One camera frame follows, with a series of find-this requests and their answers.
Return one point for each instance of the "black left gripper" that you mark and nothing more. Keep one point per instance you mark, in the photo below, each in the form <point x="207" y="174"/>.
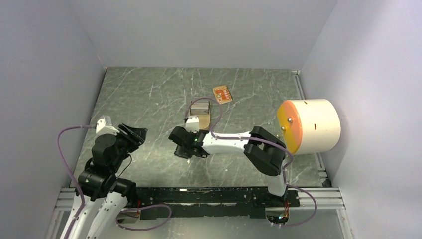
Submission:
<point x="139" y="134"/>

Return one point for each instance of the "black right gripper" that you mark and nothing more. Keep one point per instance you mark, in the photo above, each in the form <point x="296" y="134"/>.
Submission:
<point x="185" y="151"/>

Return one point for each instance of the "grey credit card stack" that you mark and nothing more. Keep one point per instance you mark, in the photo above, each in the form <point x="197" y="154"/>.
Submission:
<point x="200" y="107"/>

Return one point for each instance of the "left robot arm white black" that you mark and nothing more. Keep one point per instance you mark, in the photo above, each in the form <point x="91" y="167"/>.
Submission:
<point x="100" y="194"/>

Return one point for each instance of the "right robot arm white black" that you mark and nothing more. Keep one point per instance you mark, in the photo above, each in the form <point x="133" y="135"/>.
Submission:
<point x="265" y="151"/>

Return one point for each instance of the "orange patterned card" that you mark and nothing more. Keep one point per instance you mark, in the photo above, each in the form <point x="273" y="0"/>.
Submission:
<point x="222" y="94"/>

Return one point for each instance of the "beige oval tray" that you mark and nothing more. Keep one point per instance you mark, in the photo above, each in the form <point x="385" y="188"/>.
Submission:
<point x="204" y="119"/>

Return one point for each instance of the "cream cylinder orange face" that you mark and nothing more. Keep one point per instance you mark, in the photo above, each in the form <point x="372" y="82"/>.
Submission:
<point x="309" y="126"/>

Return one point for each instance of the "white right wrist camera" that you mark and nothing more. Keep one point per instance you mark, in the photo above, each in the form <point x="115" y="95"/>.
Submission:
<point x="192" y="124"/>

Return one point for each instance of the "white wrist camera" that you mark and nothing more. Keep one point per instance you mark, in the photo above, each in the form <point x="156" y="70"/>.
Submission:
<point x="192" y="124"/>
<point x="104" y="126"/>

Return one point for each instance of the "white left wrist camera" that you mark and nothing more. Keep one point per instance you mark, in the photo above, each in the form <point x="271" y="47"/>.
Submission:
<point x="104" y="126"/>

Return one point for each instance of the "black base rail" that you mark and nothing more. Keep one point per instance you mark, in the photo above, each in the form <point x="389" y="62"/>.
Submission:
<point x="203" y="210"/>

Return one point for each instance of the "aluminium frame extrusion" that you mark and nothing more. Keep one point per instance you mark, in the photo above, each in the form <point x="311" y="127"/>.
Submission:
<point x="323" y="198"/>

